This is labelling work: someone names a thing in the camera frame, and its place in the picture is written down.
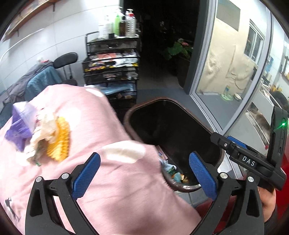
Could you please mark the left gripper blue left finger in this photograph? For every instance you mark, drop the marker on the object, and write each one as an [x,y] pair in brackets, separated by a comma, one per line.
[83,175]

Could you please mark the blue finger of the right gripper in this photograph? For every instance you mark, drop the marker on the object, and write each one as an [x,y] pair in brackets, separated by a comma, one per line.
[234,141]

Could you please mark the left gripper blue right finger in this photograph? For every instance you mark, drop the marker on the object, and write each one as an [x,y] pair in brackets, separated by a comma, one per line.
[206,175]

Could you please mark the white paper wrapper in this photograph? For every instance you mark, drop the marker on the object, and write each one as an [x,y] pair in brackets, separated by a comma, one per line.
[44,133]

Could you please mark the purple plastic bag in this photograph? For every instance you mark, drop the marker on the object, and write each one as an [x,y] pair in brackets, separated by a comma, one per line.
[24,117]

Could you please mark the yellow corrugated trash piece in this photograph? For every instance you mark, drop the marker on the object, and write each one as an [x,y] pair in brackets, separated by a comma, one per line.
[59,150]

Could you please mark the dark brown trash bin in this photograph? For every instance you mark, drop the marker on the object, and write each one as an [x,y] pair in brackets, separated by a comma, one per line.
[167,124]

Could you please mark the person's right hand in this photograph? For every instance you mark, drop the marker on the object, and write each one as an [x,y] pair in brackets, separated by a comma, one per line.
[268,200]

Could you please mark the pink polka dot blanket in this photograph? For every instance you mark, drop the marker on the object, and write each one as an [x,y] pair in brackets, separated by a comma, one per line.
[128,194]

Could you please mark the grey cloth on bed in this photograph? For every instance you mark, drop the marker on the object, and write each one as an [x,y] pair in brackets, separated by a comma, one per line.
[16,92]

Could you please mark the potted green plant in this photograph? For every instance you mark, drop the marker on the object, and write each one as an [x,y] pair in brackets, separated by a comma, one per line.
[182,48]

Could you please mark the blue covered massage bed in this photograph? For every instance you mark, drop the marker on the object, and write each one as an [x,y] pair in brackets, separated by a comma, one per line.
[38,83]

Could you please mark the black round stool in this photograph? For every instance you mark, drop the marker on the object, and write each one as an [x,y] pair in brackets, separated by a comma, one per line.
[65,59]

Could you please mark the clear ribbed bottle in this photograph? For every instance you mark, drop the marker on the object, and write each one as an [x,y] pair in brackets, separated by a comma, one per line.
[130,23]

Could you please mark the green bottle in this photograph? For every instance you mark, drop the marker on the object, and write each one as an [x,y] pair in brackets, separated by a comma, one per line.
[117,25]

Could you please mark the black wire shelf cart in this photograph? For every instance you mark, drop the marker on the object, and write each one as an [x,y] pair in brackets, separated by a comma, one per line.
[112,65]

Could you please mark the grey door frame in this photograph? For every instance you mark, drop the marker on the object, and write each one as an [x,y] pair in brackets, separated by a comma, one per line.
[204,29]

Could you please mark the wooden wall shelves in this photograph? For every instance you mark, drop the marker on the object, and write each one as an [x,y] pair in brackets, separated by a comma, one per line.
[30,9]

